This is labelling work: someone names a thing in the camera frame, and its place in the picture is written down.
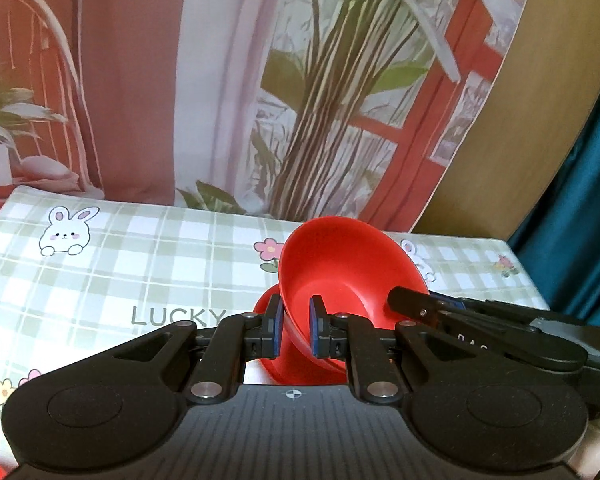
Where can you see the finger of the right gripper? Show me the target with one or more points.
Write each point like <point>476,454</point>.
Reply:
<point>516,341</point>
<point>500,309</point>

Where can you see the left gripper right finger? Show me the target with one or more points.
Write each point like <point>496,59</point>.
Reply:
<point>366,350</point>

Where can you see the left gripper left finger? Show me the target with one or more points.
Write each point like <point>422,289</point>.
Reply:
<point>224,351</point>

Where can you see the red plastic bowl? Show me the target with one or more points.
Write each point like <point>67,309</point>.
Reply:
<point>296,365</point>
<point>351,265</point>

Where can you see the teal curtain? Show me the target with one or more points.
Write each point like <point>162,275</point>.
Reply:
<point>559,242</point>

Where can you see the green plaid bunny tablecloth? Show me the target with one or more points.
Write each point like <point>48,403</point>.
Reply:
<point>145,266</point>

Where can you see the printed room scene backdrop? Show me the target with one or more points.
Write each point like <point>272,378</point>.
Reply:
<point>288,109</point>

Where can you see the wooden headboard panel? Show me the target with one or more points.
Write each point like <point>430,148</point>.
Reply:
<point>538,105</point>

